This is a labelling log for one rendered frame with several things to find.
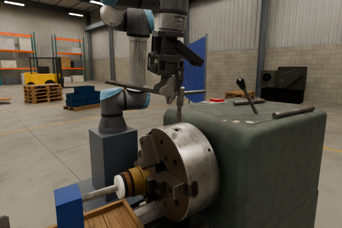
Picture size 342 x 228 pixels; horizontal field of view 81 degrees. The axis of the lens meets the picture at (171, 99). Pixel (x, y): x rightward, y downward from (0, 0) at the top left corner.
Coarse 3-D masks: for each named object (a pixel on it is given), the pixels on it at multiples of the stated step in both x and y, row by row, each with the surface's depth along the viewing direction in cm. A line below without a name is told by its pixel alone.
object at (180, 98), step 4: (180, 88) 62; (184, 88) 62; (180, 92) 62; (180, 96) 63; (180, 100) 63; (176, 104) 64; (180, 104) 63; (180, 108) 64; (176, 112) 65; (180, 112) 65; (176, 116) 66; (180, 116) 65; (176, 120) 66; (180, 120) 66
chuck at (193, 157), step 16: (160, 128) 68; (160, 144) 68; (176, 144) 61; (192, 144) 63; (176, 160) 61; (192, 160) 59; (208, 160) 62; (176, 176) 62; (192, 176) 58; (208, 176) 61; (208, 192) 61; (160, 208) 72; (176, 208) 63; (192, 208) 59
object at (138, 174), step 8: (136, 168) 64; (144, 168) 66; (128, 176) 61; (136, 176) 61; (144, 176) 62; (128, 184) 59; (136, 184) 60; (144, 184) 61; (128, 192) 59; (136, 192) 60; (144, 192) 62
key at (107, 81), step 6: (114, 84) 51; (120, 84) 52; (126, 84) 53; (132, 84) 54; (138, 90) 55; (144, 90) 56; (150, 90) 57; (156, 90) 58; (198, 90) 67; (204, 90) 68
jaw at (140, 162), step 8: (144, 136) 71; (152, 136) 72; (144, 144) 70; (152, 144) 71; (144, 152) 68; (152, 152) 70; (136, 160) 66; (144, 160) 67; (152, 160) 68; (160, 160) 70
